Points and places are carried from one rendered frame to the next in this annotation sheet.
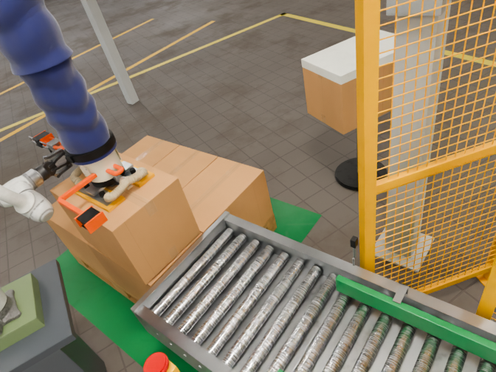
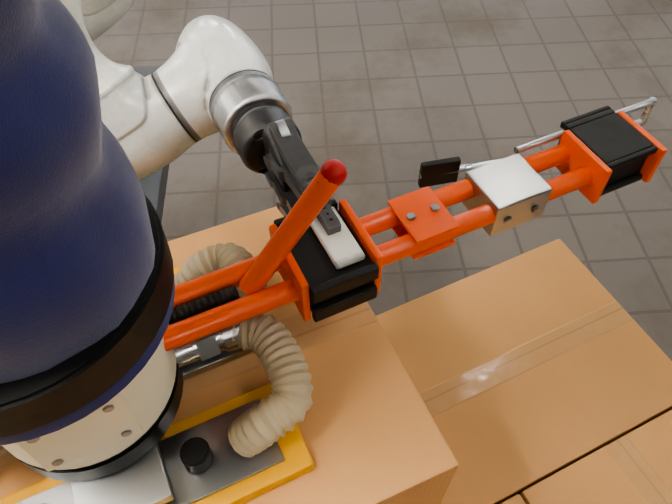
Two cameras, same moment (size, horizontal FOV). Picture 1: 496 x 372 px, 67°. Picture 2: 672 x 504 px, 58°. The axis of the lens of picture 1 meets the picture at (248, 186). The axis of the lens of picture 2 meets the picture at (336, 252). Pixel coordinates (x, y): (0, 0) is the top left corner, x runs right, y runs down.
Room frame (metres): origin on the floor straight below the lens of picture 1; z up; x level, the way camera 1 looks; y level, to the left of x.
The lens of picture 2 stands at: (1.88, 0.48, 1.57)
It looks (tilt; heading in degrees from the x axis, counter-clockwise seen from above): 52 degrees down; 107
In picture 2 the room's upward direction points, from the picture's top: straight up
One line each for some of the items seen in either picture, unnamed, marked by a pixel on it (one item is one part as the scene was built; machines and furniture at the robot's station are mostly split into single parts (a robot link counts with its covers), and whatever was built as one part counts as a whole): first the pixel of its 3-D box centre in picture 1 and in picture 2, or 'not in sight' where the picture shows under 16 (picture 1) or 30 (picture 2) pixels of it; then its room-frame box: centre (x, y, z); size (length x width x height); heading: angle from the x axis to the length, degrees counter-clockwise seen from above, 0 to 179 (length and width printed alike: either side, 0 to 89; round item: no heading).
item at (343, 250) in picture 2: not in sight; (335, 236); (1.77, 0.84, 1.11); 0.07 x 0.03 x 0.01; 133
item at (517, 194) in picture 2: (55, 145); (504, 194); (1.92, 0.97, 1.08); 0.07 x 0.07 x 0.04; 43
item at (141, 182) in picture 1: (125, 169); (127, 492); (1.64, 0.59, 0.98); 0.34 x 0.10 x 0.05; 43
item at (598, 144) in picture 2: (44, 138); (607, 156); (2.02, 1.06, 1.09); 0.08 x 0.07 x 0.05; 43
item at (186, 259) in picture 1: (186, 259); not in sight; (1.30, 0.40, 0.58); 0.70 x 0.03 x 0.06; 133
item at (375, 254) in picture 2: not in sight; (325, 259); (1.76, 0.82, 1.08); 0.10 x 0.08 x 0.06; 133
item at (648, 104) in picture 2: (40, 145); (539, 141); (1.94, 1.06, 1.09); 0.31 x 0.03 x 0.05; 43
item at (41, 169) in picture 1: (46, 170); (276, 154); (1.66, 0.95, 1.08); 0.09 x 0.07 x 0.08; 133
